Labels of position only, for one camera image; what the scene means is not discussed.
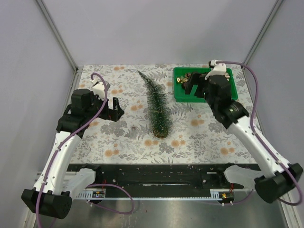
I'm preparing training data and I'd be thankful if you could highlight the green plastic tray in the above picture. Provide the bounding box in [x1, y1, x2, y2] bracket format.
[173, 67, 238, 103]

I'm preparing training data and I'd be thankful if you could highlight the floral paper mat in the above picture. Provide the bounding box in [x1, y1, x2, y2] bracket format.
[71, 64, 254, 163]

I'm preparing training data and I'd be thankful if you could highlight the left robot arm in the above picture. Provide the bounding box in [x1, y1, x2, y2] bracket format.
[21, 89, 124, 219]

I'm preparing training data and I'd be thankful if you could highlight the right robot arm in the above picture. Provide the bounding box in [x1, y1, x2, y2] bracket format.
[183, 72, 304, 206]

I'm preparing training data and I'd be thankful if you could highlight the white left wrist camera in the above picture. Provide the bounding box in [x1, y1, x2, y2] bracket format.
[91, 79, 110, 100]

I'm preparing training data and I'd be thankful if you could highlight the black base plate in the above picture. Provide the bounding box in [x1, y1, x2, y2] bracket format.
[67, 164, 243, 200]

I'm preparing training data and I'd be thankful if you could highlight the small green christmas tree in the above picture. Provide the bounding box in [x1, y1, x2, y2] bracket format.
[137, 70, 173, 139]

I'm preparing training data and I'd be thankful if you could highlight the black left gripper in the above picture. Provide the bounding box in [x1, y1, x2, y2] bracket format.
[85, 91, 124, 122]

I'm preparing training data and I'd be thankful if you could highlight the white slotted cable duct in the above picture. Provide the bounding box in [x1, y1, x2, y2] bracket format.
[75, 190, 105, 200]

